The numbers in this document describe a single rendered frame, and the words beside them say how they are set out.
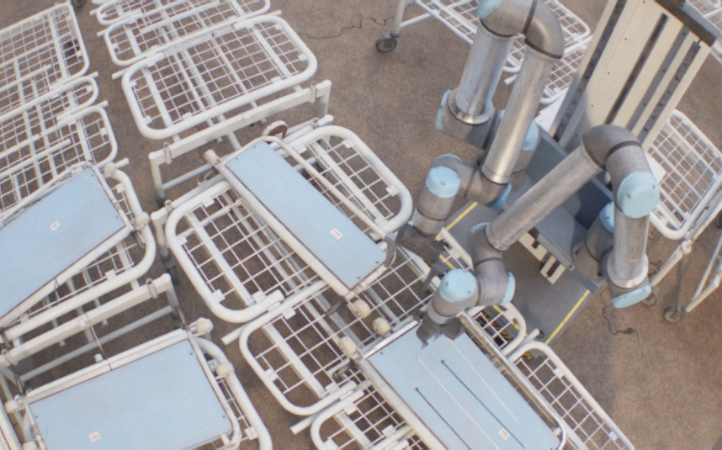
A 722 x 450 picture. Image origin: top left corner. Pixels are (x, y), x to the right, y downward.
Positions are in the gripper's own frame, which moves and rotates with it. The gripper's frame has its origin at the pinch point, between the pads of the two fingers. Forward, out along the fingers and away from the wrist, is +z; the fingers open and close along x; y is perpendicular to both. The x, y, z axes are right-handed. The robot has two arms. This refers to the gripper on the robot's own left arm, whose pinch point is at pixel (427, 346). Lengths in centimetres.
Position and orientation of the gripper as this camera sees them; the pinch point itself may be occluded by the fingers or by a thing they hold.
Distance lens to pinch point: 204.3
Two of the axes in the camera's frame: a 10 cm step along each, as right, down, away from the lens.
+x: -7.6, 4.2, -4.9
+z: -2.1, 5.6, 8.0
